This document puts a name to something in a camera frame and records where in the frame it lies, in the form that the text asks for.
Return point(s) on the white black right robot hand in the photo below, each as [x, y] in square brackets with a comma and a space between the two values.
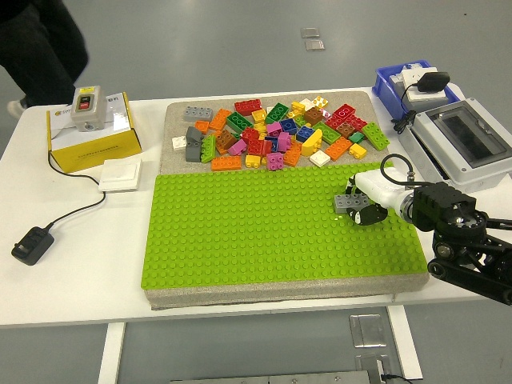
[380, 188]

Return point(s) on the grey two-by-four toy brick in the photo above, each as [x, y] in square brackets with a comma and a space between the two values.
[198, 114]
[342, 203]

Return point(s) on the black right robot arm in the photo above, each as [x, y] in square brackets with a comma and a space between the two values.
[444, 204]

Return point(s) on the yellow two-by-two toy brick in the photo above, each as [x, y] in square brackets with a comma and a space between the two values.
[253, 161]
[357, 151]
[298, 108]
[259, 116]
[260, 128]

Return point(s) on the lime two-by-four toy brick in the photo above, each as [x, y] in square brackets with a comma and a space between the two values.
[376, 136]
[327, 133]
[208, 149]

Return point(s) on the small dark green brick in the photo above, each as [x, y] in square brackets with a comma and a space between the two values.
[357, 137]

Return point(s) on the orange two-by-four toy brick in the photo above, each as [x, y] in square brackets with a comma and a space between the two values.
[226, 163]
[338, 149]
[221, 119]
[292, 154]

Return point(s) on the white two-by-two toy brick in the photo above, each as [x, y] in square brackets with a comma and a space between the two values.
[178, 142]
[320, 158]
[307, 104]

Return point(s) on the brown two-by-two toy brick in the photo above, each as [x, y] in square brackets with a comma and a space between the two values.
[345, 130]
[313, 116]

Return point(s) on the crimson toy brick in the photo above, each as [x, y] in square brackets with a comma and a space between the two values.
[356, 123]

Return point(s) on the yellow curved toy brick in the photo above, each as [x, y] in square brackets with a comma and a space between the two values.
[311, 144]

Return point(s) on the small pink toy brick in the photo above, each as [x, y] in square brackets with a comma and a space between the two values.
[327, 114]

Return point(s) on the blue two-by-two toy brick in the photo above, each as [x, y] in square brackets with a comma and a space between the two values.
[271, 143]
[304, 133]
[288, 126]

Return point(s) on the yellow patterned toy brick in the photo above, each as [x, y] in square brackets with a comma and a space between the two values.
[321, 102]

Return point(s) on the magenta two-by-two toy brick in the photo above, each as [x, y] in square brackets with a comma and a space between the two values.
[274, 129]
[284, 142]
[275, 161]

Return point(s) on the dark green toy brick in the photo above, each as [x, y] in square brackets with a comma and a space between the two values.
[239, 122]
[277, 113]

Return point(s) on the red two-by-two toy brick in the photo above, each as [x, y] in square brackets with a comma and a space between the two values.
[250, 134]

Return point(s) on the large metal floor plate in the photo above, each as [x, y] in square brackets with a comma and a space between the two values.
[373, 367]
[368, 330]

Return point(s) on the magenta sloped toy brick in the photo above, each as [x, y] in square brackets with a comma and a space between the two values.
[237, 148]

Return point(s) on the small metal floor plate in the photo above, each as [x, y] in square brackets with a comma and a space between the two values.
[314, 45]
[310, 33]

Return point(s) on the green studded baseplate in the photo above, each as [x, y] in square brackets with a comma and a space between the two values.
[220, 240]

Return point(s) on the small orange toy brick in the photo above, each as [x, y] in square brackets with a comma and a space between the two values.
[202, 127]

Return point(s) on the grey sloped toy brick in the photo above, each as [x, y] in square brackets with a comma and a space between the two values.
[194, 133]
[193, 151]

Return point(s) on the blue plastic bin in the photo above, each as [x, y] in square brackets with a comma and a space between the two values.
[384, 86]

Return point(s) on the black plug adapter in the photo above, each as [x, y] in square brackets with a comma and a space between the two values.
[434, 81]

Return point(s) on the white table leg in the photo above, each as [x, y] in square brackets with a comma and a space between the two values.
[406, 344]
[111, 354]

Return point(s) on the grey metal floor bar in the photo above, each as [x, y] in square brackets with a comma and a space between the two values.
[272, 379]

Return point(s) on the yellow white cardboard box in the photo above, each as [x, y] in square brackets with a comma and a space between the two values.
[96, 154]

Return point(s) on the black power adapter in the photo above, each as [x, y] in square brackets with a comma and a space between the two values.
[32, 246]

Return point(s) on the person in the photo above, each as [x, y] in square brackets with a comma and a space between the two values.
[40, 48]

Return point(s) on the white electrical enclosure box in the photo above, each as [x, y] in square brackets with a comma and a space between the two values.
[440, 160]

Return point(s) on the white wall switch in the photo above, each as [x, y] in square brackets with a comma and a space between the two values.
[120, 174]

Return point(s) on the grey push-button switch box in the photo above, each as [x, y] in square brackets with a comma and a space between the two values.
[90, 116]

